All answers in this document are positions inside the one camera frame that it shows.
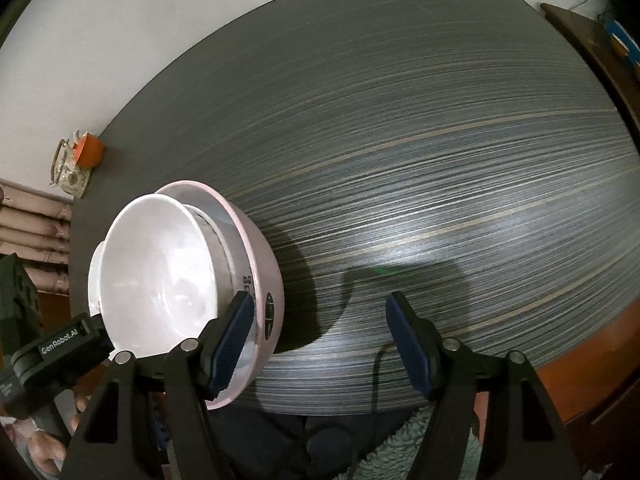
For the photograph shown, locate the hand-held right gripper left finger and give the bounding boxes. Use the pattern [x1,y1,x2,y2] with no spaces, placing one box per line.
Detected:
[65,290,257,480]

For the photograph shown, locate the dark pants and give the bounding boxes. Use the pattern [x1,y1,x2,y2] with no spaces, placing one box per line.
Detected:
[220,405,416,480]

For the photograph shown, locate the person's left hand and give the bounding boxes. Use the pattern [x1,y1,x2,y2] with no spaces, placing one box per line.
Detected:
[10,390,93,478]

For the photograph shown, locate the orange cup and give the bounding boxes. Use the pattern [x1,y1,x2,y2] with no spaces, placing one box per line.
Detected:
[74,133,106,169]

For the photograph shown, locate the pink bowl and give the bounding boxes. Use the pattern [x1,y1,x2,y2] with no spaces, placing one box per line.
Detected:
[155,180,286,411]

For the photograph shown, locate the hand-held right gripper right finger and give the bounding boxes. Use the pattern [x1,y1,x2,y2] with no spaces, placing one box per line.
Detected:
[386,291,583,480]

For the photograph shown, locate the fluffy green clothing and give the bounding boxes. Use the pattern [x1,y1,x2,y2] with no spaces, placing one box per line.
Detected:
[345,402,483,480]

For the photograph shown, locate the patterned curtain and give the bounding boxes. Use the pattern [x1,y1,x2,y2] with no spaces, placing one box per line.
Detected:
[0,177,73,293]

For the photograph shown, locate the white bowl with blue print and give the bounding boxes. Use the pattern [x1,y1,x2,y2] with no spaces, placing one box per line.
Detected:
[87,192,236,361]

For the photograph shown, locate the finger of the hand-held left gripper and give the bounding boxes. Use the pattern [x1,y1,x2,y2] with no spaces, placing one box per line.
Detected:
[80,312,118,376]

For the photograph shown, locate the white bowl with lettering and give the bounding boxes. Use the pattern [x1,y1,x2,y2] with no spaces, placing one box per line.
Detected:
[190,205,256,306]

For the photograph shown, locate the blue box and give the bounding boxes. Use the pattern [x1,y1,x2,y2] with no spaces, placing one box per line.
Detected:
[604,20,640,68]

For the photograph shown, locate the floral ceramic teapot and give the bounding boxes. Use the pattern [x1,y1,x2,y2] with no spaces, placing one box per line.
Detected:
[49,130,93,198]

